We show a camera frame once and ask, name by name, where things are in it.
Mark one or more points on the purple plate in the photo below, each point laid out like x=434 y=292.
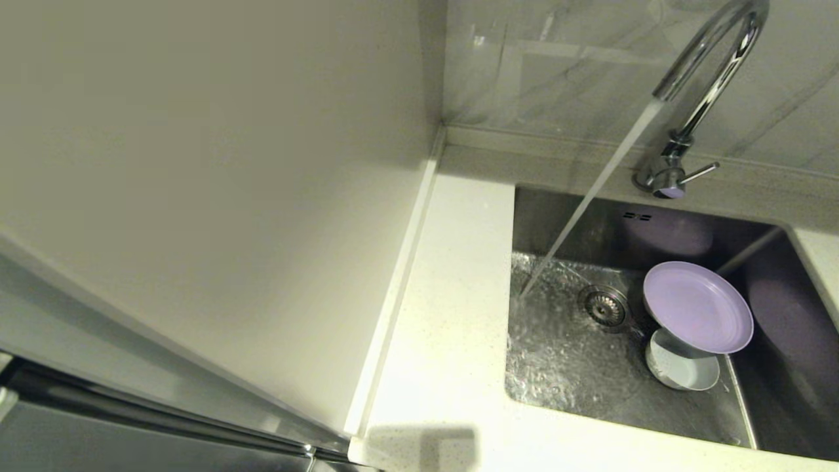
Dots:
x=695 y=305

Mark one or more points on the pale blue round bowl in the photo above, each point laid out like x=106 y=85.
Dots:
x=682 y=370

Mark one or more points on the chrome gooseneck faucet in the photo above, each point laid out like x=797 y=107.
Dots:
x=704 y=105

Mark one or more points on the stainless steel sink basin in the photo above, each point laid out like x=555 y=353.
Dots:
x=570 y=373

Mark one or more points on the running water stream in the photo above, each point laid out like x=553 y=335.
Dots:
x=590 y=196

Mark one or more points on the round metal drain strainer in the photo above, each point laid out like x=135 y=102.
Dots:
x=604 y=307

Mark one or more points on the tall silver door refrigerator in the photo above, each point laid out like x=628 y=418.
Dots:
x=196 y=164

